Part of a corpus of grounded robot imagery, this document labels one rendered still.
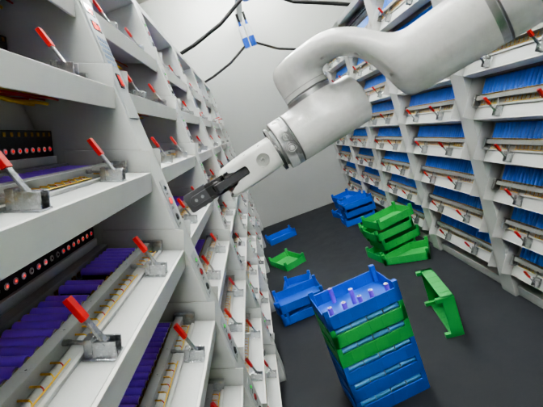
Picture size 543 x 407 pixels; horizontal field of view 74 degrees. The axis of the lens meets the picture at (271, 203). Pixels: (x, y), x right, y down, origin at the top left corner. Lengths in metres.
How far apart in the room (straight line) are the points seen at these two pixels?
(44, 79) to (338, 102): 0.43
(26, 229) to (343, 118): 0.44
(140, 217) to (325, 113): 0.52
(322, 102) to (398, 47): 0.13
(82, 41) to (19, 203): 0.52
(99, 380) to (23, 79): 0.39
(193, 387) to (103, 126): 0.58
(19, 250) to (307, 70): 0.44
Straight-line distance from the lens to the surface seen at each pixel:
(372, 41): 0.55
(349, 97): 0.59
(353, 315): 1.40
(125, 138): 0.90
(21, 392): 0.49
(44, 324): 0.61
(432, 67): 0.55
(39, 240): 0.47
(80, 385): 0.50
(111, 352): 0.52
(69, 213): 0.52
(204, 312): 0.96
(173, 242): 0.91
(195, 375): 0.80
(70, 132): 0.94
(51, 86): 0.66
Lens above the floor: 1.15
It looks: 11 degrees down
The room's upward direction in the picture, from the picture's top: 20 degrees counter-clockwise
